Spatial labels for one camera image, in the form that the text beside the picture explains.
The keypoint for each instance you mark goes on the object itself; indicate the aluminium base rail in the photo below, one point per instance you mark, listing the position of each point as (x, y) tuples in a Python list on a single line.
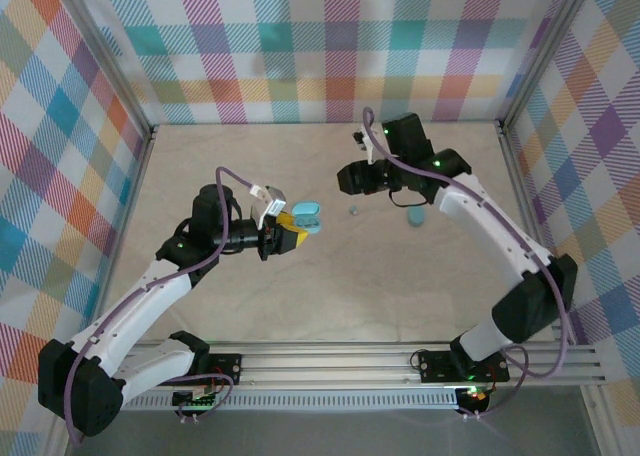
[(325, 363)]

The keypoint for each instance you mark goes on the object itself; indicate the aluminium frame post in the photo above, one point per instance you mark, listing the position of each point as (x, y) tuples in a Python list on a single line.
[(542, 51), (111, 58)]

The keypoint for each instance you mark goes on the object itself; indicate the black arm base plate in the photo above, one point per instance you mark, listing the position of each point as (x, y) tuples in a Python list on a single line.
[(227, 368), (440, 366)]

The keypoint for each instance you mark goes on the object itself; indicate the small circuit board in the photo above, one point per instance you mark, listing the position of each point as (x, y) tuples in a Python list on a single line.
[(195, 398), (472, 393)]

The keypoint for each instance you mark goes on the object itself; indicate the aluminium side rail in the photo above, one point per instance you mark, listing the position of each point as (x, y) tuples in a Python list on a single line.
[(526, 201), (122, 226)]

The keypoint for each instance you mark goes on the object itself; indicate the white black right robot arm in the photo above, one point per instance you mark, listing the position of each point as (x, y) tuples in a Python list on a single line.
[(490, 226)]

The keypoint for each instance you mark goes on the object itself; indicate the teal earbud charging case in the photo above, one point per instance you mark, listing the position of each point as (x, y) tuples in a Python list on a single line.
[(416, 218), (306, 211)]

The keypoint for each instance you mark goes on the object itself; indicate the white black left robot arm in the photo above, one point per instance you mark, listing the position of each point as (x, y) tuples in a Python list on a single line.
[(145, 311)]

